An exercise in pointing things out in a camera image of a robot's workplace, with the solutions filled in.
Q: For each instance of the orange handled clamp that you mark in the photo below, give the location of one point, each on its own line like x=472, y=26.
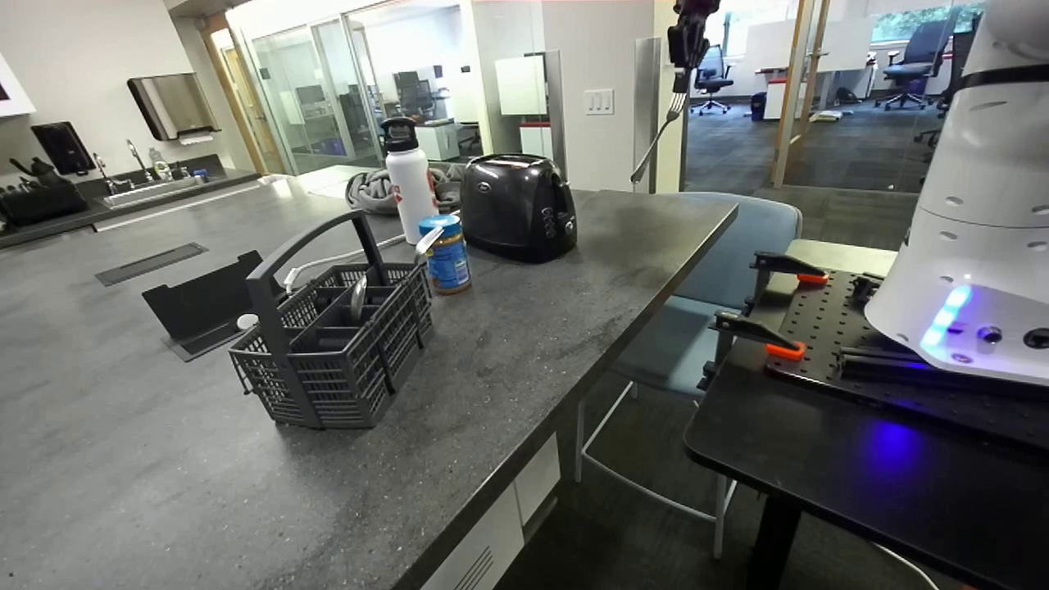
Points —
x=782, y=264
x=770, y=342

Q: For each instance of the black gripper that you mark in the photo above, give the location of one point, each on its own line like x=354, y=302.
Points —
x=687, y=34

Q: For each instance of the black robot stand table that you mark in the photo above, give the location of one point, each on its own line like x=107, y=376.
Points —
x=963, y=507

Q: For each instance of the orange handled clamp far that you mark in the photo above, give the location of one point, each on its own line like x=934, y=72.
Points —
x=782, y=264

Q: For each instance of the black flip-up outlet box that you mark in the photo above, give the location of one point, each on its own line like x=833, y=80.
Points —
x=203, y=308

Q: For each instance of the blue lidded plastic jar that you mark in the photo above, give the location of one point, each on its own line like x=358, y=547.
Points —
x=444, y=249

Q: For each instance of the dark grey cutlery holder basket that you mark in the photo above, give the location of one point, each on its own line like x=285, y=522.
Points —
x=310, y=362

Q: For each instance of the silver spoon in holder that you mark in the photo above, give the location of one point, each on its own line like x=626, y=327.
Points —
x=358, y=299

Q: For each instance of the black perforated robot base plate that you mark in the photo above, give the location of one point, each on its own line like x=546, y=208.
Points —
x=847, y=355

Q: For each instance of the floor vent grille in counter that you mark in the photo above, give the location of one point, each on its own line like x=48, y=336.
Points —
x=148, y=264

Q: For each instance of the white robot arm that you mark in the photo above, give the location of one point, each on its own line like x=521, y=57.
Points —
x=967, y=291

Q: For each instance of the silver fork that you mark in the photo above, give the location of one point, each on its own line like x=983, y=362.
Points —
x=673, y=112

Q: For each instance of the black office chair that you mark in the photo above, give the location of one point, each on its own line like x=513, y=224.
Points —
x=915, y=66

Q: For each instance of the white light switch plate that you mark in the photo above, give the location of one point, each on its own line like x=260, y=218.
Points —
x=598, y=103

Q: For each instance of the black toaster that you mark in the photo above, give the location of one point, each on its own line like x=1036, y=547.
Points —
x=517, y=208

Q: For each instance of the white water bottle black cap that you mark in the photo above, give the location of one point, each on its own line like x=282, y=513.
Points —
x=411, y=176

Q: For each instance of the orange handled clamp near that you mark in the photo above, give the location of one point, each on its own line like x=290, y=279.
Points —
x=770, y=342

